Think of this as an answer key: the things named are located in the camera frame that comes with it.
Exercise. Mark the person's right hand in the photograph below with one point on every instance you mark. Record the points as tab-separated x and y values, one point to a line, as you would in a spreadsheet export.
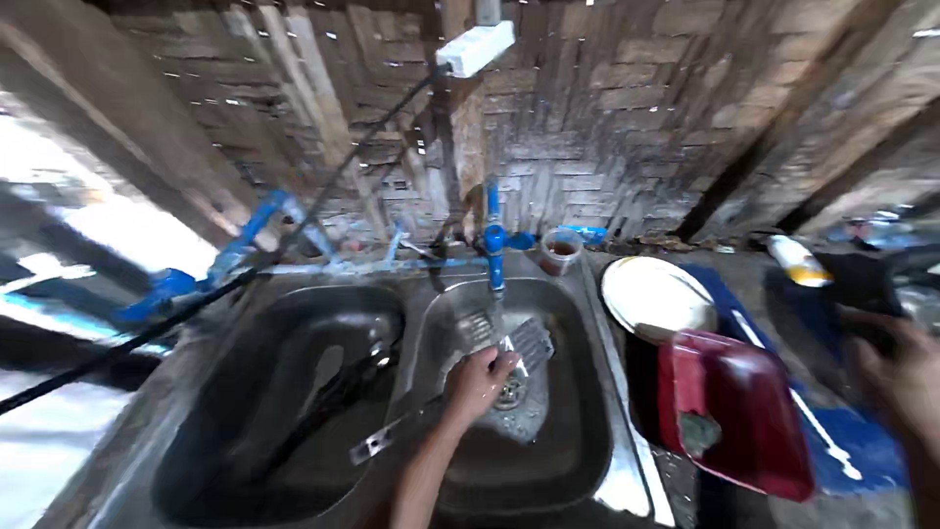
897	360

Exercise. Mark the person's left hand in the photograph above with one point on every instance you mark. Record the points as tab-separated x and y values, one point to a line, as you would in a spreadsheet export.
471	386

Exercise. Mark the person's right fingers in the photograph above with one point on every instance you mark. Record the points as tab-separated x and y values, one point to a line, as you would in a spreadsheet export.
869	351

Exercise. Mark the person's left fingers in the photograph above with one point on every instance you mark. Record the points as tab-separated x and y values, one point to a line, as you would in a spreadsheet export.
505	362

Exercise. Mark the metal slotted turner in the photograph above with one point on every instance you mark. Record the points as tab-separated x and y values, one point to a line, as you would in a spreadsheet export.
534	341

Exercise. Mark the person's right forearm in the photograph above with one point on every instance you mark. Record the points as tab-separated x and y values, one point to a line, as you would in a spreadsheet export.
927	470

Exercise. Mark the person's left forearm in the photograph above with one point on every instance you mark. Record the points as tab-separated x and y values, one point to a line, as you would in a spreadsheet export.
427	474

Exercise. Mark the metal sink drain strainer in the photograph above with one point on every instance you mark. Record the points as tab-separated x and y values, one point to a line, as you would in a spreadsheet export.
508	397

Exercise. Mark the long white stick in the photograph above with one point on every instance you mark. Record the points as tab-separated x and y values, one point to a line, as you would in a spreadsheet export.
814	426

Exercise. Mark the blue mat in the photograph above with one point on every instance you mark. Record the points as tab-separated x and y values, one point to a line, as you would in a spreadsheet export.
865	448

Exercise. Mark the white and yellow bottle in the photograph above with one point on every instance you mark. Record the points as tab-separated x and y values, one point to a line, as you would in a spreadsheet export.
799	261

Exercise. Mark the clear plastic cup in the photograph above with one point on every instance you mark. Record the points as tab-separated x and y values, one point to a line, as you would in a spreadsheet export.
559	253

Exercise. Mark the blue faucet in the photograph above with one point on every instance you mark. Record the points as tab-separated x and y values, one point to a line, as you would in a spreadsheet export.
495	239

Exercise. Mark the red plastic basin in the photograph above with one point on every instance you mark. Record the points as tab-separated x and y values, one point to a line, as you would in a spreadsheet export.
756	411

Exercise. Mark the double metal sink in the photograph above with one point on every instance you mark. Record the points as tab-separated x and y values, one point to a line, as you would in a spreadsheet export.
540	488

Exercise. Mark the blue packet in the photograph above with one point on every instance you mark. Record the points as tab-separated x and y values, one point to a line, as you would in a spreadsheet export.
585	234

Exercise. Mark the white round plate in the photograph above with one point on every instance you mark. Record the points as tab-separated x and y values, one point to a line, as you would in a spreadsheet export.
652	292

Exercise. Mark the black utensil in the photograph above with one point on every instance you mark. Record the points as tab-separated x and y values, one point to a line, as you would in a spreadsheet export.
323	408

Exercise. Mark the grayish green sponge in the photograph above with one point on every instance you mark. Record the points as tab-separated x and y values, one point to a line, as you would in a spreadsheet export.
699	433

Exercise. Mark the blue water pipe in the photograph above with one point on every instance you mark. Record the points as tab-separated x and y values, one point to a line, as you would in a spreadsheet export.
233	253

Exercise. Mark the white junction box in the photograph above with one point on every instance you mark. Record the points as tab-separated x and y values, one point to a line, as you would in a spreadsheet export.
477	50

